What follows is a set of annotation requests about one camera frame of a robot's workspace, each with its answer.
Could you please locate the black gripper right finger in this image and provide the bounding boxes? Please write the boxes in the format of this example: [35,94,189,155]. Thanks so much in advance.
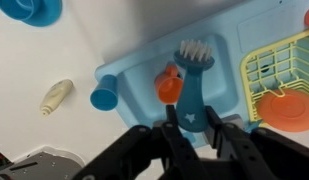
[204,105,249,165]

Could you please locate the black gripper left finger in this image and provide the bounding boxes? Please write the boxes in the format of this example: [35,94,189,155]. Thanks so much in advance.
[161,103,196,165]

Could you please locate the blue dish brush white bristles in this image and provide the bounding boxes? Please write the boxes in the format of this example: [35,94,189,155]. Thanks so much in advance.
[173,38,216,134]

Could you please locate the orange toy plate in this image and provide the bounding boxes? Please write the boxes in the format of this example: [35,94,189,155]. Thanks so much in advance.
[255,88,309,133]

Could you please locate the yellow dish rack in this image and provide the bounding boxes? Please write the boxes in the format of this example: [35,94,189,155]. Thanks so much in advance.
[239,28,309,130]

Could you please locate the grey metal mounting plate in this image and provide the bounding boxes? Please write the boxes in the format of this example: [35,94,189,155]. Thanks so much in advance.
[0,150,86,180]

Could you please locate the small blue tumbler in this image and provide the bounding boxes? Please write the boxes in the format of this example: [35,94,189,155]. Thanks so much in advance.
[89,73,120,112]

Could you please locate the light blue toy sink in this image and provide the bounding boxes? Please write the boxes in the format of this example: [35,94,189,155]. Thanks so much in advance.
[94,0,309,148]

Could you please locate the orange cup with handle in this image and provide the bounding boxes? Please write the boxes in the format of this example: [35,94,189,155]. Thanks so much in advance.
[154,64,185,105]

